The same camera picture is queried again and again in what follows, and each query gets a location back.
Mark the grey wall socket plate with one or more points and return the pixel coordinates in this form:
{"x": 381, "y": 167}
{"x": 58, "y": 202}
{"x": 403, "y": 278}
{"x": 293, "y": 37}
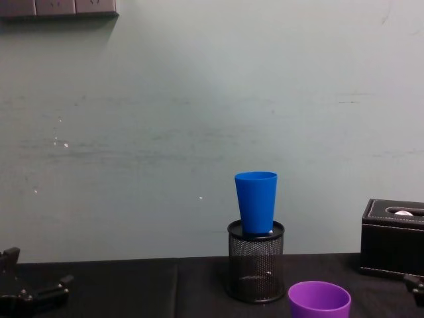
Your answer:
{"x": 16, "y": 6}
{"x": 55, "y": 6}
{"x": 96, "y": 5}

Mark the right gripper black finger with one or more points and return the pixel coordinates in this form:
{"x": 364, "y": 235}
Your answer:
{"x": 415, "y": 285}

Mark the blue plastic cup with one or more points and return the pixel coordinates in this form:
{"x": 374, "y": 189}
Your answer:
{"x": 256, "y": 202}

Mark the white tissue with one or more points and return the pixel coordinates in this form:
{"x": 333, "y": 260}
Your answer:
{"x": 403, "y": 213}

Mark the purple plastic cup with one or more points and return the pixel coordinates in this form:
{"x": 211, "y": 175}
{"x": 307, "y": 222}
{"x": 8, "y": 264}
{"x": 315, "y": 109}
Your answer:
{"x": 318, "y": 303}

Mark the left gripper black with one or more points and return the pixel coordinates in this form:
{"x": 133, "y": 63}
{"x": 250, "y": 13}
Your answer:
{"x": 13, "y": 308}

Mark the black leather tissue box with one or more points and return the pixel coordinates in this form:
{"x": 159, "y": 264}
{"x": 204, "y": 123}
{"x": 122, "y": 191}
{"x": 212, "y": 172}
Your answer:
{"x": 387, "y": 245}

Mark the black table cloth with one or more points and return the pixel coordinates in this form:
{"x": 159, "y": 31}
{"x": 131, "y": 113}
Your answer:
{"x": 132, "y": 288}

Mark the black mesh pen holder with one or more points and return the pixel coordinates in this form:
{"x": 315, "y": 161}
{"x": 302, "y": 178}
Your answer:
{"x": 255, "y": 261}

